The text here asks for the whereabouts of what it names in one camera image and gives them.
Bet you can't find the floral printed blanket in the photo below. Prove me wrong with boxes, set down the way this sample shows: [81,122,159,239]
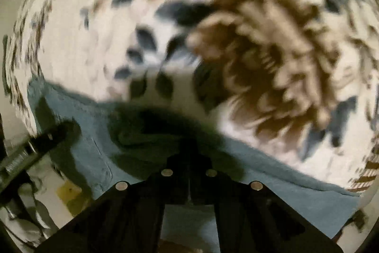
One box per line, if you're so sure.
[3,0,379,249]

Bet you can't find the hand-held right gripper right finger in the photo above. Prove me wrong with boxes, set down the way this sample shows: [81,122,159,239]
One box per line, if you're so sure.
[188,137,345,253]

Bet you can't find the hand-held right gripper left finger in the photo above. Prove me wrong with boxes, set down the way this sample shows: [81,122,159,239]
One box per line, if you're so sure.
[36,137,190,253]

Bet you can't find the light blue pants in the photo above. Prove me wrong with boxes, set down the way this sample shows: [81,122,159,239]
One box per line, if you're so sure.
[27,78,360,242]

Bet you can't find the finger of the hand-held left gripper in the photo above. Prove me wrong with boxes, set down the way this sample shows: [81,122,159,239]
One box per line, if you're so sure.
[0,118,82,200]

